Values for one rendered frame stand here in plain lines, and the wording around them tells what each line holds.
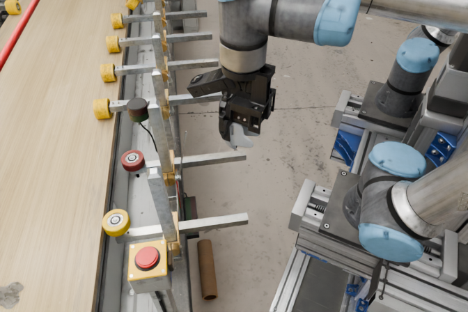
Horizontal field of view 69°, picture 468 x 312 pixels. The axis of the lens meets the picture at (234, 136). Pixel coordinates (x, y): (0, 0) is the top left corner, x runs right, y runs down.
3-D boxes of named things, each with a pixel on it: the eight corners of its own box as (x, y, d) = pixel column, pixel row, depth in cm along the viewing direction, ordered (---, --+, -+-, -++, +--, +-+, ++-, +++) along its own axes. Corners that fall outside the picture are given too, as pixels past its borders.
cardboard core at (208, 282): (210, 238, 190) (217, 293, 169) (211, 245, 196) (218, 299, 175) (196, 240, 189) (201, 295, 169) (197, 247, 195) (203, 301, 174)
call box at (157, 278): (171, 256, 72) (166, 238, 66) (172, 290, 67) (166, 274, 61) (137, 262, 71) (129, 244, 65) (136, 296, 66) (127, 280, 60)
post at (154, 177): (181, 251, 121) (160, 164, 87) (181, 261, 119) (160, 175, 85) (170, 253, 121) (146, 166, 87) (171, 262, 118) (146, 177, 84)
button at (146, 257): (159, 248, 65) (157, 244, 64) (159, 269, 63) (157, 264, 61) (137, 251, 65) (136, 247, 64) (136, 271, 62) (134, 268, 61)
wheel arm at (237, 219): (246, 217, 119) (246, 211, 116) (248, 226, 117) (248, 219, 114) (118, 235, 115) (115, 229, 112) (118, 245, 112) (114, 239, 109)
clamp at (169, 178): (175, 158, 134) (173, 149, 130) (176, 185, 124) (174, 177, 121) (160, 159, 133) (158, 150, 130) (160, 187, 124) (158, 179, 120)
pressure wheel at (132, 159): (148, 167, 134) (143, 147, 125) (148, 183, 128) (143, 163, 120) (127, 169, 133) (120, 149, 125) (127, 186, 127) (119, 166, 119)
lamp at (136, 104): (158, 145, 119) (147, 96, 103) (158, 157, 115) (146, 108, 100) (141, 147, 118) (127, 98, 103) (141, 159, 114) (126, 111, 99)
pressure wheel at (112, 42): (116, 32, 168) (117, 47, 166) (120, 40, 176) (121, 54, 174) (104, 33, 168) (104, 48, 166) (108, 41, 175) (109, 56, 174)
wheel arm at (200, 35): (211, 36, 179) (211, 30, 176) (212, 40, 176) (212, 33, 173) (113, 44, 173) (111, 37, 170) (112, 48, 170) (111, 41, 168)
